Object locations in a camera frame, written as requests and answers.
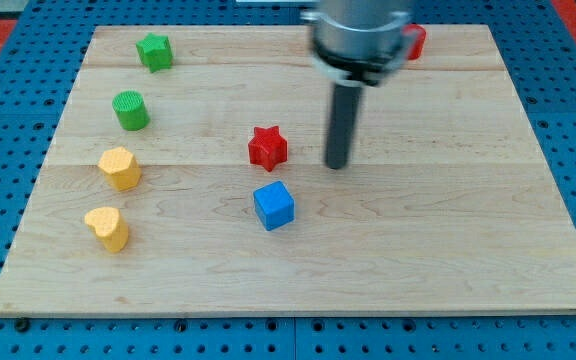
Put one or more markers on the red star block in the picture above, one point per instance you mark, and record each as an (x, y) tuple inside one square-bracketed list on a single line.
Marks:
[(267, 148)]

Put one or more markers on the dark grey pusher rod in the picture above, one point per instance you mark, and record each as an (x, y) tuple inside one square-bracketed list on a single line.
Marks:
[(344, 109)]

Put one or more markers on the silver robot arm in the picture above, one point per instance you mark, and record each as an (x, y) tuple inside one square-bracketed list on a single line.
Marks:
[(360, 42)]

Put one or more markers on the red block behind arm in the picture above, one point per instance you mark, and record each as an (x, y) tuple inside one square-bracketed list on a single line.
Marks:
[(417, 42)]

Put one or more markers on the green star block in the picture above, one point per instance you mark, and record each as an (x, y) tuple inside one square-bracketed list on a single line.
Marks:
[(155, 52)]

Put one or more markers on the blue cube block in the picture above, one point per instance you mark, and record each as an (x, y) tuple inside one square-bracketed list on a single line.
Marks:
[(274, 205)]

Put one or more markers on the wooden board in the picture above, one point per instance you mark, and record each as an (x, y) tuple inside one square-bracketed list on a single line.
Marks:
[(447, 207)]

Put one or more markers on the yellow hexagon block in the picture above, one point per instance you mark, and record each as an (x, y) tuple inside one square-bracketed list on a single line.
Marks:
[(120, 168)]

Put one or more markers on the green cylinder block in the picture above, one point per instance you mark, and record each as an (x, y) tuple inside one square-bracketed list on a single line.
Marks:
[(130, 109)]

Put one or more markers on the yellow heart block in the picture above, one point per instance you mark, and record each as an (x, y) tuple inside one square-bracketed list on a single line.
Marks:
[(109, 227)]

